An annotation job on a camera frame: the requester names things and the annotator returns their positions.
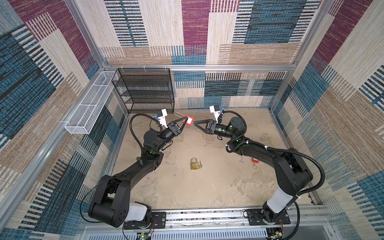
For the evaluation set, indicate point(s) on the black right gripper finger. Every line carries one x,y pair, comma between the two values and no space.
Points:
203,126
201,122

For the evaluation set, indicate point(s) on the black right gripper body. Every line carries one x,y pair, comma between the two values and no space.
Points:
212,127

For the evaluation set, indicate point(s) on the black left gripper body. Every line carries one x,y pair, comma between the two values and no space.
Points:
175,133

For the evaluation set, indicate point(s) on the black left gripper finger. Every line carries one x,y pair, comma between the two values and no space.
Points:
182,120
185,120

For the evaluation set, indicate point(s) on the red padlock with white label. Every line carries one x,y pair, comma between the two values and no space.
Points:
190,120

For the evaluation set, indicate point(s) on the brass padlock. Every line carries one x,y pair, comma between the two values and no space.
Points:
195,165

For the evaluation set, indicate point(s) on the small red padlock with key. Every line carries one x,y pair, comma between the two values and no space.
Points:
255,163

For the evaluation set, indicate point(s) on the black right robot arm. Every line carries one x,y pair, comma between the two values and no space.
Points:
291,171

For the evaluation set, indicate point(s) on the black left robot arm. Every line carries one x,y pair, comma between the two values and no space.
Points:
111,201

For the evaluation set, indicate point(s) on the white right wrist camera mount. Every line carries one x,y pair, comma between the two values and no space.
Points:
217,111

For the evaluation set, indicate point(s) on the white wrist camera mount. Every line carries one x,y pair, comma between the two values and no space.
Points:
161,116
217,111

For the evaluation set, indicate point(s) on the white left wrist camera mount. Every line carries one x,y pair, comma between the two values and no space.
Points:
161,116

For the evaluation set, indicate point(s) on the black wire mesh shelf rack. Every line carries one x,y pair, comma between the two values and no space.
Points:
145,90

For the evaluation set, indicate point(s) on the white wire mesh wall basket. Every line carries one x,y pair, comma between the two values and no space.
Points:
87,112

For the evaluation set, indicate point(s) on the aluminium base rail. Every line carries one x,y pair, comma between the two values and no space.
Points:
315,223

